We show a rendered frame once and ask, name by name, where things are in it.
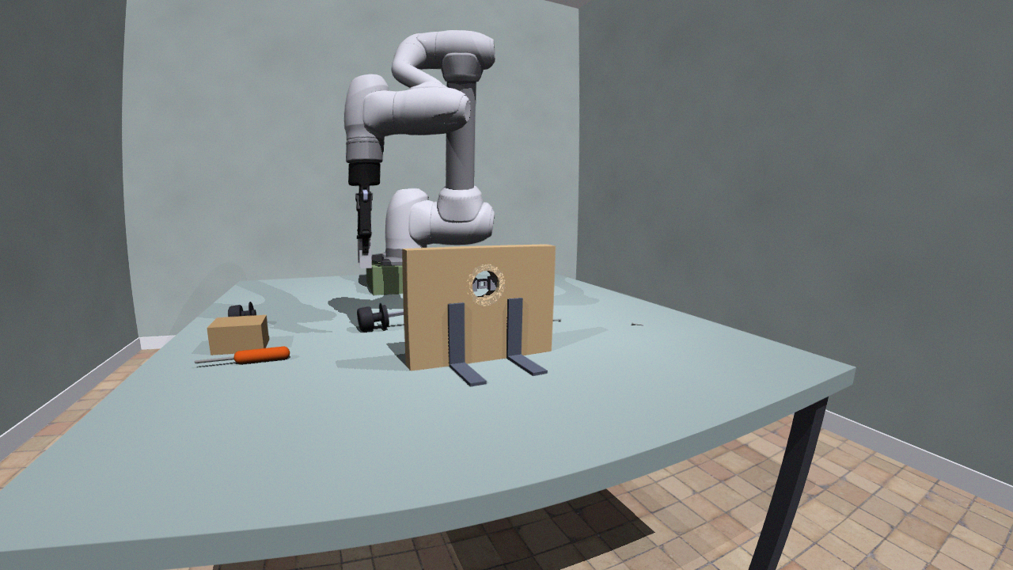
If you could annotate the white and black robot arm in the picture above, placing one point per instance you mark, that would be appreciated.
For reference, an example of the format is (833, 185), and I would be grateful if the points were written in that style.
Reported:
(460, 217)

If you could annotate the tan wooden door panel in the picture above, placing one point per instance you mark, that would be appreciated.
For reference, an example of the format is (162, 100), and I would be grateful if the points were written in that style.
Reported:
(436, 277)

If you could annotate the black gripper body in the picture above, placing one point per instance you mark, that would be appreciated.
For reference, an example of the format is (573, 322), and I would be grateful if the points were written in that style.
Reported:
(364, 174)

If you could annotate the orange-handled screwdriver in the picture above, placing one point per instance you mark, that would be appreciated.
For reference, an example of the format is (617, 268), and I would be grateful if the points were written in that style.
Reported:
(254, 355)

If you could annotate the black door knob with metal spindle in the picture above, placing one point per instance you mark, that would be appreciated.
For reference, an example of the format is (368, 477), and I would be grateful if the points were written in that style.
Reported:
(366, 318)

